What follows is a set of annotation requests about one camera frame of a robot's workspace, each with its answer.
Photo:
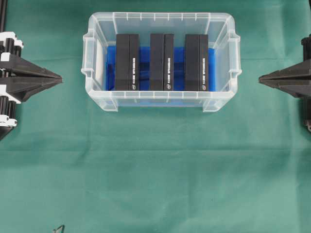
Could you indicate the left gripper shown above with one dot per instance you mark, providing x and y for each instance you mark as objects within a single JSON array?
[{"x": 15, "y": 91}]

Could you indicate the black box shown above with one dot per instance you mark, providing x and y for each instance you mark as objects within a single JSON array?
[
  {"x": 161, "y": 61},
  {"x": 196, "y": 76},
  {"x": 127, "y": 62}
]

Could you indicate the clear plastic storage case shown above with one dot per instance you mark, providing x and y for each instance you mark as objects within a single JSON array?
[{"x": 102, "y": 31}]

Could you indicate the black frame rail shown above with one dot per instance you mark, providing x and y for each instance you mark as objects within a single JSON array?
[{"x": 3, "y": 8}]

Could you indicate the small dark bracket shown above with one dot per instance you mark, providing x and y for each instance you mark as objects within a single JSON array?
[{"x": 60, "y": 229}]

